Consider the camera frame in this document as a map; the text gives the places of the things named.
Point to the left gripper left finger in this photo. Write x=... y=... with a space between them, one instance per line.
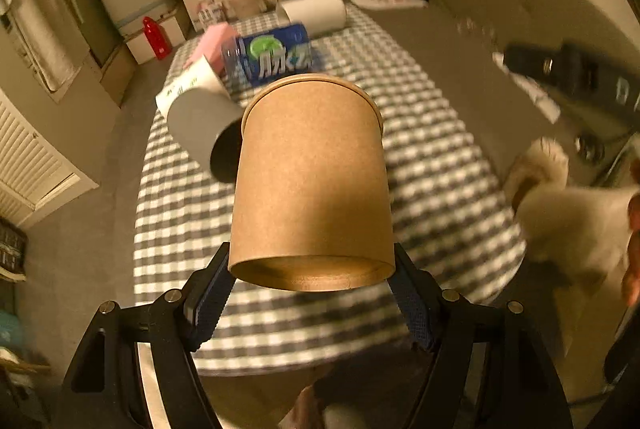
x=103 y=386

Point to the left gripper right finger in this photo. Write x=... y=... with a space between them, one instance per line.
x=519 y=387

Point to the brown paper cup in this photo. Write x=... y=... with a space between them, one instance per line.
x=311 y=205

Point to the grey cup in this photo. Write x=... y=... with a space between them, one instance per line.
x=207 y=126

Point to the white plain cup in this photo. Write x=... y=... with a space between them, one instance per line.
x=319 y=17

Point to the white floral paper cup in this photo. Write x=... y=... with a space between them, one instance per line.
x=198 y=75

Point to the pink cup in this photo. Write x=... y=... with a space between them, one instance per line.
x=210 y=45

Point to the white paper on sofa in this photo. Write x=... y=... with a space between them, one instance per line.
x=540 y=98

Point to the grey sofa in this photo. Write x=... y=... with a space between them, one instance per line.
x=454 y=41

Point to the checkered tablecloth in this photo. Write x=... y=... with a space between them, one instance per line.
x=443 y=204

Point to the white louvered wardrobe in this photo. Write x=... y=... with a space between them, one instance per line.
x=35 y=178

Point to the hanging white towel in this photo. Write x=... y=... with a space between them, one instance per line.
x=46 y=36

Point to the red bottle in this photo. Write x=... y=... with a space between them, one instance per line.
x=156 y=38

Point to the blue label water bottle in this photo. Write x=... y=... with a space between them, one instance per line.
x=259 y=59

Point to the pink lined trash bin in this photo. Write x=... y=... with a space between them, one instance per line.
x=244 y=9

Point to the white printed package bag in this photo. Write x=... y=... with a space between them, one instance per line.
x=211 y=12

